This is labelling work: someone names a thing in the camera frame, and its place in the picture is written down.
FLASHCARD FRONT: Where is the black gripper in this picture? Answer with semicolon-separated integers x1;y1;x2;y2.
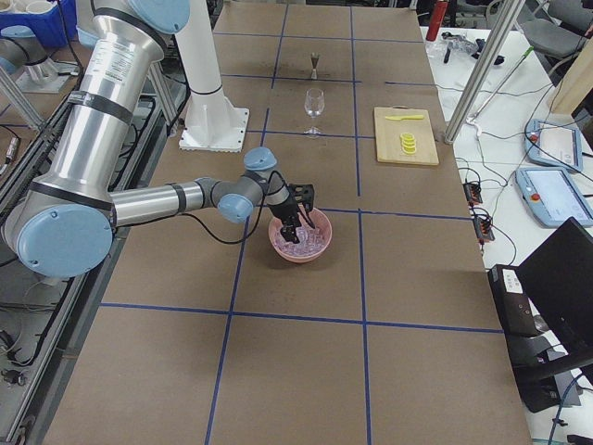
270;196;302;244

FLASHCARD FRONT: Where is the clear ice cubes pile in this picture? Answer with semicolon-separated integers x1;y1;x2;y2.
273;223;329;260

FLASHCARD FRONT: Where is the steel double jigger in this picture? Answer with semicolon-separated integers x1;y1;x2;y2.
310;53;320;80

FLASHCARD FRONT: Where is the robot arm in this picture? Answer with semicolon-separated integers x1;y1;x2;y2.
2;1;301;278

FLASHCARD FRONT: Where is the clear wine glass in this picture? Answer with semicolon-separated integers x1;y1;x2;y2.
304;88;325;137

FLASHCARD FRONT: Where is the pink bowl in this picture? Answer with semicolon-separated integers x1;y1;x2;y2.
268;208;333;263

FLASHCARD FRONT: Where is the wooden cutting board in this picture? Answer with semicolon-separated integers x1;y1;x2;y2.
373;107;439;166

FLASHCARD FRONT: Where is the yellow plastic knife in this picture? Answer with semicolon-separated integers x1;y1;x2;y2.
385;114;424;121

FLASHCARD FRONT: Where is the black box device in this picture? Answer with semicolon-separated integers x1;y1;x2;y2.
487;264;540;337

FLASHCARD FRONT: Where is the near teach pendant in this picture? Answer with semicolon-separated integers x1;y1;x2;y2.
515;167;592;228

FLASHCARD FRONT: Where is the teach pendant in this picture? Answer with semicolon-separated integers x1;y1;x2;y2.
524;119;583;172
515;167;592;228

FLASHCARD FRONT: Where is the far teach pendant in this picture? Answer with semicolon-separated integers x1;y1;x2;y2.
524;119;583;172

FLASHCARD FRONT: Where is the black monitor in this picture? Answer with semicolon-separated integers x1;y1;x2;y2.
516;217;592;351

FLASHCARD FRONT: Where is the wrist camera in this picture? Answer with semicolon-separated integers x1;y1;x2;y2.
288;184;315;212

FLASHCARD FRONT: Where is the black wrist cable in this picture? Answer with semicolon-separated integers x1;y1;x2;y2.
180;170;284;245

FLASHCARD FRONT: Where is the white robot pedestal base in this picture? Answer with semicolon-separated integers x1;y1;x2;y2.
175;1;249;152

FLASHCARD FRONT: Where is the aluminium camera post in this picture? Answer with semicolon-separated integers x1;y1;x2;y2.
444;0;524;145

